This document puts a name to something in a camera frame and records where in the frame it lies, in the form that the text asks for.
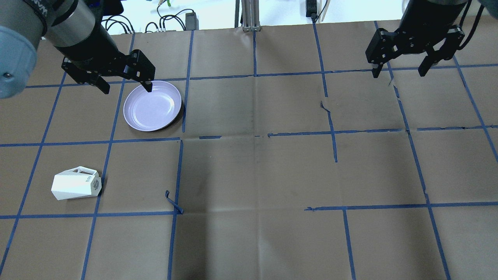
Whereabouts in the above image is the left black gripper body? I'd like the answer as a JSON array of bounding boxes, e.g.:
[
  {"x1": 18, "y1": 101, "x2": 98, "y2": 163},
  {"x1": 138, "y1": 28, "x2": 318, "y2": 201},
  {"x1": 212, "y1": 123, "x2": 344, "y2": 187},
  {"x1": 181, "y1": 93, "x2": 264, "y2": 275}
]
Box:
[{"x1": 61, "y1": 49, "x2": 156, "y2": 84}]

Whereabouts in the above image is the black cable bundle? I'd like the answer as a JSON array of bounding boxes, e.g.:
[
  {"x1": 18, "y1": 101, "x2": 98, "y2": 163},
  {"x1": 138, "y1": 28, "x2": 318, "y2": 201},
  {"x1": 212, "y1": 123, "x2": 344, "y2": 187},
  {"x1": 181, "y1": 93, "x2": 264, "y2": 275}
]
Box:
[{"x1": 103, "y1": 4, "x2": 187, "y2": 35}]

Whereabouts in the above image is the brown paper table cover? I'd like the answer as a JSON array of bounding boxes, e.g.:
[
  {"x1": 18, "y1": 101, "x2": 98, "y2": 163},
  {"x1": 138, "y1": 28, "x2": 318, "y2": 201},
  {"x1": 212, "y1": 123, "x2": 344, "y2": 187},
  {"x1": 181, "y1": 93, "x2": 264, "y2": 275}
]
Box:
[{"x1": 1, "y1": 16, "x2": 498, "y2": 280}]

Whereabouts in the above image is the white faceted cup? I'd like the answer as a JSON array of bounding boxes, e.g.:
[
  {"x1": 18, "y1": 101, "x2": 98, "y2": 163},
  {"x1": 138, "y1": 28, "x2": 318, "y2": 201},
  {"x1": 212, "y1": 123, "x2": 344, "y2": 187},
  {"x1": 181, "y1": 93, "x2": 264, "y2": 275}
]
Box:
[{"x1": 51, "y1": 166, "x2": 102, "y2": 200}]

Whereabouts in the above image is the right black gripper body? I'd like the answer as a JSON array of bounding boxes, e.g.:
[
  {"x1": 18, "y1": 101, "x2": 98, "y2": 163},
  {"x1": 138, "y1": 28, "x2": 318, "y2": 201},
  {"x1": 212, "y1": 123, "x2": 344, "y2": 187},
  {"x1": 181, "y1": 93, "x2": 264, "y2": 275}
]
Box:
[{"x1": 366, "y1": 25, "x2": 465, "y2": 65}]

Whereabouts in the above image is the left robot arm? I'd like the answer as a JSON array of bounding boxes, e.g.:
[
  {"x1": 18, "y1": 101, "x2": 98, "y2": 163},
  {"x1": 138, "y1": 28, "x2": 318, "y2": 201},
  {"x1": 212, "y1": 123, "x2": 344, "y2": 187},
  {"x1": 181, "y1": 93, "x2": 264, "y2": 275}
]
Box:
[{"x1": 0, "y1": 0, "x2": 156, "y2": 99}]

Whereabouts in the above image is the black power adapter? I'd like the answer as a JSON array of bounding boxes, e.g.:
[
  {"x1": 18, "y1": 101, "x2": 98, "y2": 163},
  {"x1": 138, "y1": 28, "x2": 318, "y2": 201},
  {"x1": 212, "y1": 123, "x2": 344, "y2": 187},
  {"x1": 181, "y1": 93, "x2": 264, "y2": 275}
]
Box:
[{"x1": 184, "y1": 11, "x2": 199, "y2": 31}]

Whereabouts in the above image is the aluminium frame post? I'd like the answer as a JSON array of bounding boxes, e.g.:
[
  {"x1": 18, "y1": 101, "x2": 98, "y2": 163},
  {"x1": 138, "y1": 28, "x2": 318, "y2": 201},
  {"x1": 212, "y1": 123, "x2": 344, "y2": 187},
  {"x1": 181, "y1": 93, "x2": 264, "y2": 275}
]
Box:
[{"x1": 234, "y1": 0, "x2": 261, "y2": 32}]

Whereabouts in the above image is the lavender plate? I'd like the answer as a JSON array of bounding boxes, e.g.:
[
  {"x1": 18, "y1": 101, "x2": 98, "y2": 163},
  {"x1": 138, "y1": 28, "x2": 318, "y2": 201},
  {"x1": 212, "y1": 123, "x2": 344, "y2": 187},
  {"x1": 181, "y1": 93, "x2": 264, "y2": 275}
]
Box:
[{"x1": 123, "y1": 81, "x2": 183, "y2": 132}]

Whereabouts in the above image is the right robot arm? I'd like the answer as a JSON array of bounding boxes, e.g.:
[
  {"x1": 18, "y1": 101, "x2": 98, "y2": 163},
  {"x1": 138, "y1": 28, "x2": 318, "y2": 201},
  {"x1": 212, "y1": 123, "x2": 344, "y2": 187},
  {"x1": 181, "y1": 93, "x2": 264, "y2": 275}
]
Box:
[{"x1": 366, "y1": 0, "x2": 497, "y2": 78}]

